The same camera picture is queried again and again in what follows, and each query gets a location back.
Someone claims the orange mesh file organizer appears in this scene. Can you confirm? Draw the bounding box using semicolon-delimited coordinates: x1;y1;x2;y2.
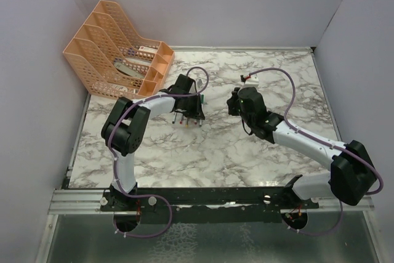
63;0;175;99

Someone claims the white card in organizer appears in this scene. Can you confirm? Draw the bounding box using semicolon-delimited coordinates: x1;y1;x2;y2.
138;46;158;55

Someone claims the grey stapler in organizer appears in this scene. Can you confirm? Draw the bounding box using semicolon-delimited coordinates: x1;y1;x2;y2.
114;62;144;79

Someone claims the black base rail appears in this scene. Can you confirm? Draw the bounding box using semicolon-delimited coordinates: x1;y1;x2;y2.
101;175;321;225

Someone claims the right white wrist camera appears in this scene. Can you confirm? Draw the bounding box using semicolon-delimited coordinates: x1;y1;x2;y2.
241;75;259;88

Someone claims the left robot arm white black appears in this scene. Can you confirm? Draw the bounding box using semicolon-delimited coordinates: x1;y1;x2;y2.
101;75;206;211

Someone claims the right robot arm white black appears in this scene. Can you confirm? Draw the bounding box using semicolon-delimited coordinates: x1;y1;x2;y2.
227;87;377;208

